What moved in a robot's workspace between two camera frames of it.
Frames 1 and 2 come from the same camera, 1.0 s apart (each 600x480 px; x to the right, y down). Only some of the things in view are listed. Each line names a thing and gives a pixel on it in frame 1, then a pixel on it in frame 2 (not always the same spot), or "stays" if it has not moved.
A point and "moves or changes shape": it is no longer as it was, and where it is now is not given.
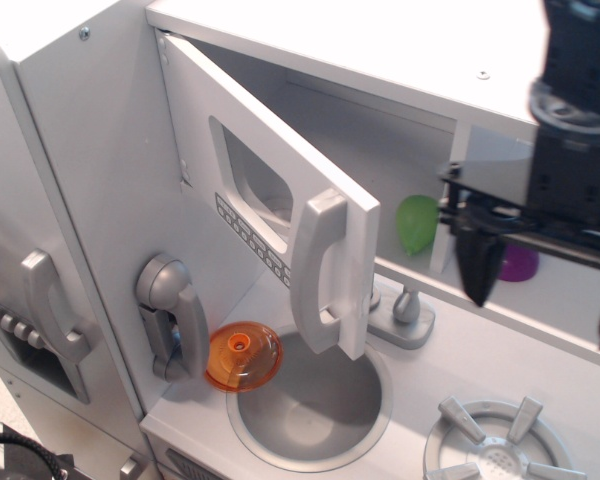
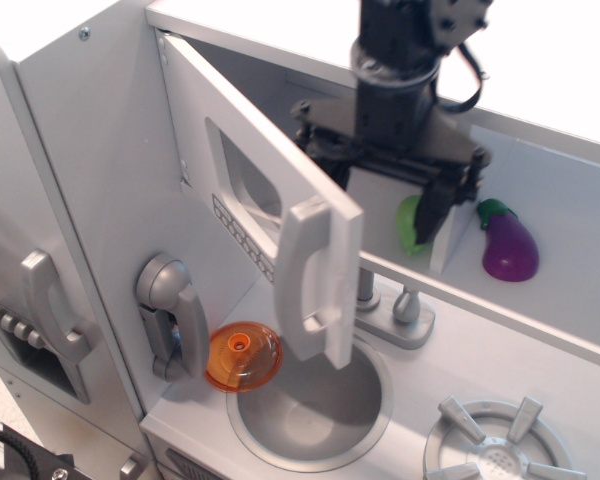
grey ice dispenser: x=24 y=341 stays
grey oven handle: x=130 y=470 stays
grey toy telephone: x=174 y=318 stays
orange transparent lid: x=242 y=356 stays
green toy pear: x=416 y=218 stays
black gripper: x=562 y=187 -> x=395 y=121
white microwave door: x=256 y=167 moves or changes shape
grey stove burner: x=492 y=440 stays
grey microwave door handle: x=324 y=223 moves or changes shape
